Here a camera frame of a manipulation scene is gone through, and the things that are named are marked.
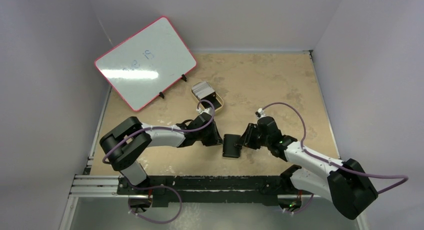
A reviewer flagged black leather card holder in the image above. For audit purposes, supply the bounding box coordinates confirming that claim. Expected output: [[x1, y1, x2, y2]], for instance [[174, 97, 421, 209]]
[[222, 134, 241, 158]]

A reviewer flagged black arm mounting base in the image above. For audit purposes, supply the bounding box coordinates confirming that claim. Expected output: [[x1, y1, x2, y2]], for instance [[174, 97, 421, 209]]
[[117, 165, 301, 207]]

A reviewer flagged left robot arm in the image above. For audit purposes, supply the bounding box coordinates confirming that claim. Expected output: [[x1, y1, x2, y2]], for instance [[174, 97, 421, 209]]
[[99, 113, 223, 194]]

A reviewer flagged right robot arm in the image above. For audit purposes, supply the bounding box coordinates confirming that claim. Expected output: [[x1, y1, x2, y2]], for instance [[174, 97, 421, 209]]
[[235, 116, 379, 219]]

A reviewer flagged stack of credit cards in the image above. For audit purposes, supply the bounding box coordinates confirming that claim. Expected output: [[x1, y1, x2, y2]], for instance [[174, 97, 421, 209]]
[[191, 81, 215, 100]]

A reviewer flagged beige plastic tray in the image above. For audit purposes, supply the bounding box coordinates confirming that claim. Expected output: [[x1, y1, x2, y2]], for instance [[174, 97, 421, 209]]
[[190, 90, 224, 113]]

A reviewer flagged pink framed whiteboard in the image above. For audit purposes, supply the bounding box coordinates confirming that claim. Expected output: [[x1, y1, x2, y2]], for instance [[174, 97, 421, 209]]
[[94, 16, 197, 111]]

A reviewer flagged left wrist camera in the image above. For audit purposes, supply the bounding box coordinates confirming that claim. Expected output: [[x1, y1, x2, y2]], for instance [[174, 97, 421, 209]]
[[196, 107, 215, 118]]

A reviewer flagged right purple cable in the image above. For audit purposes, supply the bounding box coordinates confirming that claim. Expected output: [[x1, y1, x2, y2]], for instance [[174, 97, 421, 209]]
[[259, 102, 409, 195]]

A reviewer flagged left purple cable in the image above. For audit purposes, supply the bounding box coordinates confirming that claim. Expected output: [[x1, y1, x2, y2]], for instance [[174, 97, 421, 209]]
[[101, 100, 216, 165]]

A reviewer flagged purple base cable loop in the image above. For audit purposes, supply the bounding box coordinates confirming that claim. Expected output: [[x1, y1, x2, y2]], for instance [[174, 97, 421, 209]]
[[127, 184, 184, 225]]

